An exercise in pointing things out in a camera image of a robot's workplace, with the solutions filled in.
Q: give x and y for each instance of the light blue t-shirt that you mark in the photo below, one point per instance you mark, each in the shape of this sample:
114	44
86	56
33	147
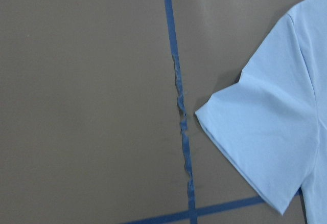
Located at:
271	124

